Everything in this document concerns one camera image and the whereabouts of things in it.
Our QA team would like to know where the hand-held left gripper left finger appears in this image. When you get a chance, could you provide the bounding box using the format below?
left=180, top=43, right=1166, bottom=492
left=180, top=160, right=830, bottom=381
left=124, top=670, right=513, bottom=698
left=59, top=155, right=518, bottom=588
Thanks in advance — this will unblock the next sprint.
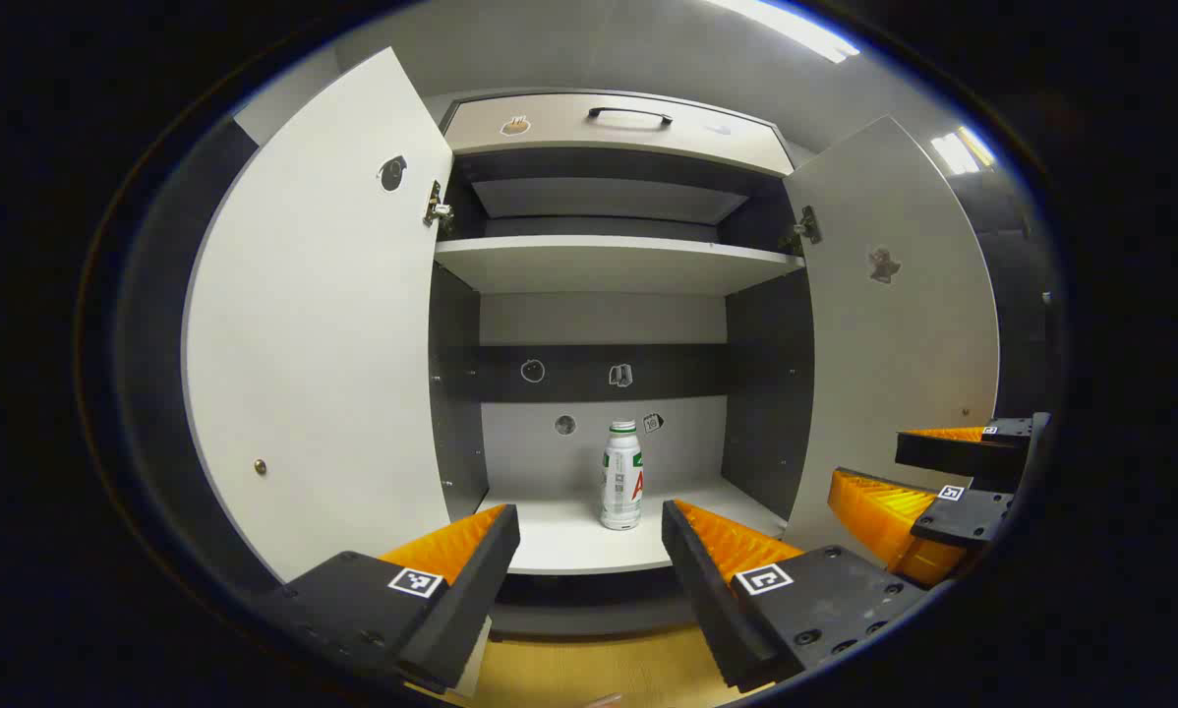
left=274, top=503, right=522, bottom=695

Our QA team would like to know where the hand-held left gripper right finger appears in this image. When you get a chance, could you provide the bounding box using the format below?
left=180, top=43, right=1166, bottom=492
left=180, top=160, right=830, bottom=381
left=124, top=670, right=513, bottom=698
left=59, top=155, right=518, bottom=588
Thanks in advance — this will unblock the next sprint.
left=661, top=499, right=931, bottom=694

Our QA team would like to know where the white plastic bottle green band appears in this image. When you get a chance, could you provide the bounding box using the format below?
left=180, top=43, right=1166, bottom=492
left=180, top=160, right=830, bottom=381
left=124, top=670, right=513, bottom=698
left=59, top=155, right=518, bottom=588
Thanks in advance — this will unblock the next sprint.
left=601, top=421, right=644, bottom=531

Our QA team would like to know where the white and grey cabinet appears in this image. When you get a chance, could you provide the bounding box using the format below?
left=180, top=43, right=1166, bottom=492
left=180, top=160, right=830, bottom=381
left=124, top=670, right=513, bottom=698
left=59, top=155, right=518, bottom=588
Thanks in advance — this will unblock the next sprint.
left=430, top=88, right=816, bottom=640

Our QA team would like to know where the metal door hinge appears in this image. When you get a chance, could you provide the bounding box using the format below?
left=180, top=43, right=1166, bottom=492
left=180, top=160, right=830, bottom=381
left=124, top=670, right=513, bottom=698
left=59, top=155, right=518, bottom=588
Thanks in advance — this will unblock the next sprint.
left=781, top=206, right=824, bottom=253
left=424, top=180, right=455, bottom=237

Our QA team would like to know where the white cabinet shelf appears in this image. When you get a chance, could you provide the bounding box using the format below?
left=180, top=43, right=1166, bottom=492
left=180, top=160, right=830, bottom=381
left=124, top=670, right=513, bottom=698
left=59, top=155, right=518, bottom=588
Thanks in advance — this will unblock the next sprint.
left=434, top=235, right=806, bottom=297

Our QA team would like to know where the white cabinet drawer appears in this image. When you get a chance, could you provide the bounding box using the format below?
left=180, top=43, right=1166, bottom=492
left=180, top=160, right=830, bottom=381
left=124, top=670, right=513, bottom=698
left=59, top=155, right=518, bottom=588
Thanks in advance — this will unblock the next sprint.
left=443, top=93, right=795, bottom=178

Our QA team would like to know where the small ceiling light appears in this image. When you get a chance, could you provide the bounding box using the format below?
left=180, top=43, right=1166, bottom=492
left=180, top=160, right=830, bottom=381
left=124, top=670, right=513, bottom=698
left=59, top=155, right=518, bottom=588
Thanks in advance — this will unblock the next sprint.
left=931, top=125, right=996, bottom=177

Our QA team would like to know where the long ceiling light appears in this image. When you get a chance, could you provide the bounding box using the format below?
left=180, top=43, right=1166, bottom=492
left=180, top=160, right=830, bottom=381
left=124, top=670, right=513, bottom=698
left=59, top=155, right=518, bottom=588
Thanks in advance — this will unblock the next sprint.
left=707, top=0, right=861, bottom=65

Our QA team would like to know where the black drawer handle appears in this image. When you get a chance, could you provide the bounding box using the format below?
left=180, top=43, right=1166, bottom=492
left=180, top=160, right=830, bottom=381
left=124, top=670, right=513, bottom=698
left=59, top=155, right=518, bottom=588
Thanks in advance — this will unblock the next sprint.
left=587, top=106, right=675, bottom=129

